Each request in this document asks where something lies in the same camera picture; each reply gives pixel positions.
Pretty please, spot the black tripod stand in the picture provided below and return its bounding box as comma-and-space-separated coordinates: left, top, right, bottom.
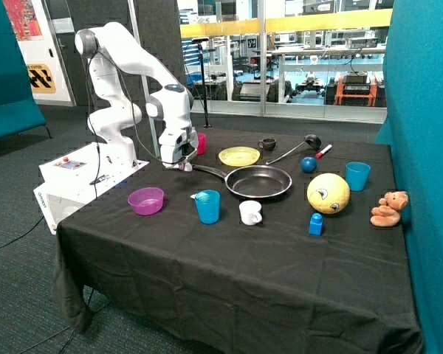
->
191, 36, 212, 128

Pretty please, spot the blue plastic cup far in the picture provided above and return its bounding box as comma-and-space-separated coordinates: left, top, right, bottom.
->
346, 162, 371, 192

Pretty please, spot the yellow plastic plate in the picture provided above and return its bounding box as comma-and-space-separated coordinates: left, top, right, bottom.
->
218, 146, 261, 167

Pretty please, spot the black pan with handle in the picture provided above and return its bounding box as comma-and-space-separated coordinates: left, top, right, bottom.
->
193, 164, 292, 199

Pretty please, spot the small dark brown cup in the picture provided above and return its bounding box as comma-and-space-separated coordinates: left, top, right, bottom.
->
258, 138, 277, 151

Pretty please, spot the white dish brush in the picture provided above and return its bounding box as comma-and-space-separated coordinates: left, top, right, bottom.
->
174, 162, 193, 173

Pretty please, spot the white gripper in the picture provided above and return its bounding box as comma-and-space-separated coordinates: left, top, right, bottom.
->
159, 127, 198, 169

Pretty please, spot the pink plastic cup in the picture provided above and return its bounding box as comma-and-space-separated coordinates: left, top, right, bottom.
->
197, 133, 207, 155

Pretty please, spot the blue toy brick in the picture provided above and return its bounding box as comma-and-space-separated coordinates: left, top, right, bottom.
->
309, 213, 323, 236

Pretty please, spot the purple plastic bowl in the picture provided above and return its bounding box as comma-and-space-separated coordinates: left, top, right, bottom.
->
128, 187, 165, 216

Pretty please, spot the brown teddy bear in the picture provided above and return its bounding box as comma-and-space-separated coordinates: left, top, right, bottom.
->
370, 191, 409, 227

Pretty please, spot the black tablecloth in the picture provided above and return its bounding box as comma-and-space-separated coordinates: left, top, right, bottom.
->
52, 141, 425, 353

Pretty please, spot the small dark blue ball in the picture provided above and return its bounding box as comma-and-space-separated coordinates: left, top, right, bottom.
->
301, 157, 317, 173

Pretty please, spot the blue plastic cup near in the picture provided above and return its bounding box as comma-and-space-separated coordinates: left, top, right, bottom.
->
194, 190, 221, 224

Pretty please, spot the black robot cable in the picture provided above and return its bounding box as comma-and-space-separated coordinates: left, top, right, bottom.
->
84, 51, 167, 196

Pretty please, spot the white ceramic mug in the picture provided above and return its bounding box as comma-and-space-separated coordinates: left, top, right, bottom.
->
238, 201, 263, 226

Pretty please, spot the red white marker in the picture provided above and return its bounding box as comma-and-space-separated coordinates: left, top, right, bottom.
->
315, 145, 332, 159

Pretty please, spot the yellow smiley ball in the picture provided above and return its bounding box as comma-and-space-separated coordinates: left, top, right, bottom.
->
306, 173, 350, 215

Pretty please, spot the white robot control box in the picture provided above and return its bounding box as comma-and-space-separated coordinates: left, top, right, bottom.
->
34, 142, 148, 235

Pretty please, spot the blue plastic cup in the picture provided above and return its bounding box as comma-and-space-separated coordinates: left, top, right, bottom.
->
346, 162, 371, 192
194, 190, 221, 224

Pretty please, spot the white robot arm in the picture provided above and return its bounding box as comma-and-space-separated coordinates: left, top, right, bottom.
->
75, 22, 199, 172

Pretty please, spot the black ladle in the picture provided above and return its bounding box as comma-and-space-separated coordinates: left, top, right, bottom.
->
265, 133, 323, 165

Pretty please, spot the teal sofa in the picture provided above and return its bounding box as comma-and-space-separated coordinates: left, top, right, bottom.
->
0, 1, 47, 139

